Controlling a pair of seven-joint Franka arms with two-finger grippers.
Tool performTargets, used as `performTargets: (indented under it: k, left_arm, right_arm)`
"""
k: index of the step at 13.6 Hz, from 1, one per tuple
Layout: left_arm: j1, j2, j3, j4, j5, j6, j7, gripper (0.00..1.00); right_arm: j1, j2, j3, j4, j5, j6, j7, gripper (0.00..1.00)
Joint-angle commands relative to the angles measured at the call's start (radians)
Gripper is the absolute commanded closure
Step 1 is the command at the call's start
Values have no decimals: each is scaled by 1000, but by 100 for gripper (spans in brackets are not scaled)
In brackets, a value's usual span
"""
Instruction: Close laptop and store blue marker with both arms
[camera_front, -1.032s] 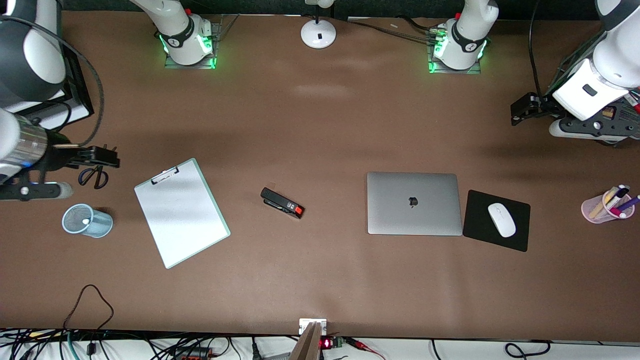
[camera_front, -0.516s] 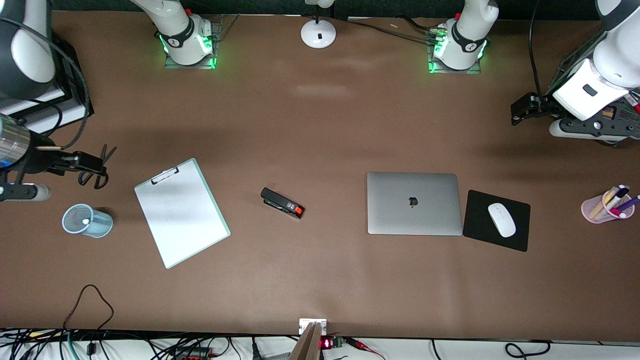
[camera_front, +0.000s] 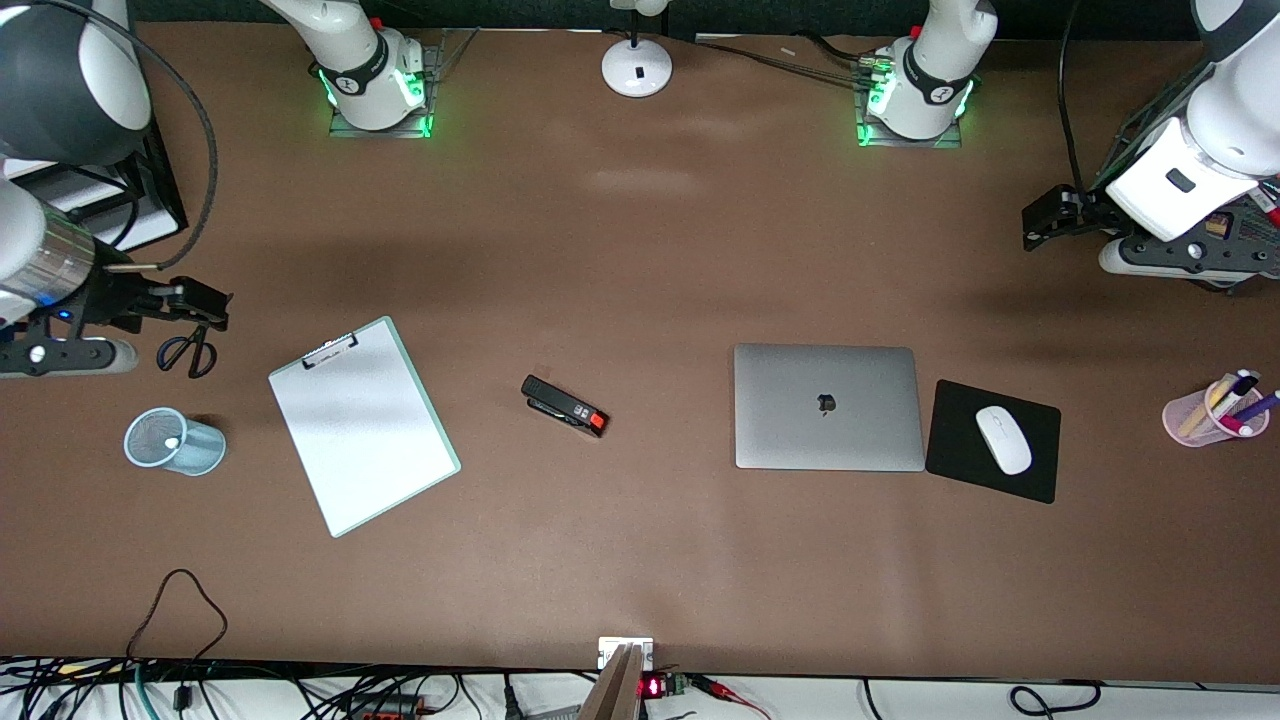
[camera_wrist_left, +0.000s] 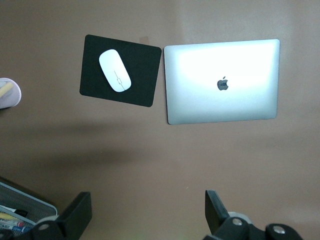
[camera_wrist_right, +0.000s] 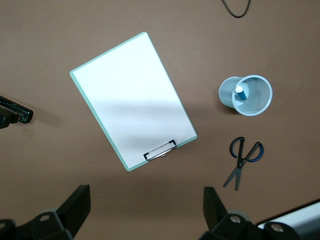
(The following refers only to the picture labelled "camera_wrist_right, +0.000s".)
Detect blue marker white cap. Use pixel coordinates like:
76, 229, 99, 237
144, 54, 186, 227
234, 85, 248, 101

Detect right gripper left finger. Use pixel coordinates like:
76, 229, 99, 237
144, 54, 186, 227
0, 184, 91, 240

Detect thin black looped cable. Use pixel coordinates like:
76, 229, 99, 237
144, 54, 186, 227
221, 0, 252, 19

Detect light blue mesh cup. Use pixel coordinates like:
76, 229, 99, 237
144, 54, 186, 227
218, 74, 274, 117

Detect black stapler orange end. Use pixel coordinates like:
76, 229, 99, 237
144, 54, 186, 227
0, 95, 34, 130

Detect mint green clipboard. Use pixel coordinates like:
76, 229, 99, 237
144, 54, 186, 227
69, 31, 199, 172

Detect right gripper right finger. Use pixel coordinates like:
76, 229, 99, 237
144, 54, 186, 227
199, 186, 301, 240

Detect black blue-handled scissors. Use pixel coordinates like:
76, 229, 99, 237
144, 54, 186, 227
222, 136, 265, 192

